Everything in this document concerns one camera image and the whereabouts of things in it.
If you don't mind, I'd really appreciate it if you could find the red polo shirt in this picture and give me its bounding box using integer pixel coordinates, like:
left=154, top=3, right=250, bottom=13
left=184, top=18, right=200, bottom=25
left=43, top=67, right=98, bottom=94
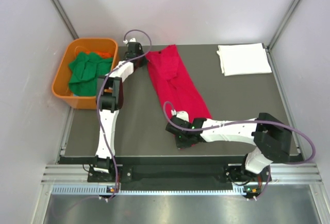
left=146, top=45, right=212, bottom=124

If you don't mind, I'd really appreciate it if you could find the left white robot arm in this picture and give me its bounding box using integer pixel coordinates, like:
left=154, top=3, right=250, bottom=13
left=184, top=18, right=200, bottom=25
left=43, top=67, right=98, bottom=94
left=92, top=38, right=147, bottom=183

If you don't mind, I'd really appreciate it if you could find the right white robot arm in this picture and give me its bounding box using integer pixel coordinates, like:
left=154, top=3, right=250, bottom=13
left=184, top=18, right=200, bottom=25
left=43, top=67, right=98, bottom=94
left=166, top=111, right=292, bottom=185

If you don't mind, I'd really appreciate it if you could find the orange t shirt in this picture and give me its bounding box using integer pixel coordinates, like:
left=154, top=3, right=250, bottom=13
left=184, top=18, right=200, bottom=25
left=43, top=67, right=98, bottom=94
left=86, top=51, right=113, bottom=59

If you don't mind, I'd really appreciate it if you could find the green t shirt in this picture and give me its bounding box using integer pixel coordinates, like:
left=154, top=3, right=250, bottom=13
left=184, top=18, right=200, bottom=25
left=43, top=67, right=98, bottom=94
left=68, top=51, right=113, bottom=97

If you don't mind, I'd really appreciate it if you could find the orange plastic bin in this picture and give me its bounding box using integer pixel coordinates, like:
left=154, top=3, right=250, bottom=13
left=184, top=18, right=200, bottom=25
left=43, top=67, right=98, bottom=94
left=52, top=38, right=120, bottom=110

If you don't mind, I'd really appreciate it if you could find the folded white t shirt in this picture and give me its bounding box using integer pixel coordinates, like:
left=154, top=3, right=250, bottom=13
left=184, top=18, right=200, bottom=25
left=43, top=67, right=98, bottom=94
left=217, top=43, right=272, bottom=76

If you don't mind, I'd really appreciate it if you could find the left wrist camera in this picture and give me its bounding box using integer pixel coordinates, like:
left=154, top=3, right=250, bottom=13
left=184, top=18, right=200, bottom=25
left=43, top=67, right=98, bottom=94
left=123, top=38, right=137, bottom=44

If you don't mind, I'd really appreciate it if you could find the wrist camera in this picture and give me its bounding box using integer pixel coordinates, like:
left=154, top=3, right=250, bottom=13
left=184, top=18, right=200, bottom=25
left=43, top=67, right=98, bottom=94
left=171, top=110, right=189, bottom=122
left=123, top=38, right=137, bottom=44

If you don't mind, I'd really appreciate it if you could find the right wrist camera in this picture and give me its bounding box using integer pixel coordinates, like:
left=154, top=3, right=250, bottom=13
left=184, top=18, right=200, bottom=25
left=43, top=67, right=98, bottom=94
left=171, top=110, right=189, bottom=122

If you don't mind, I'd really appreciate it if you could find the grey slotted cable duct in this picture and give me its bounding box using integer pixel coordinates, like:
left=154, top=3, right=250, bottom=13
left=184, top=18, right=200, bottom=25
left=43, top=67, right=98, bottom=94
left=52, top=184, right=247, bottom=196

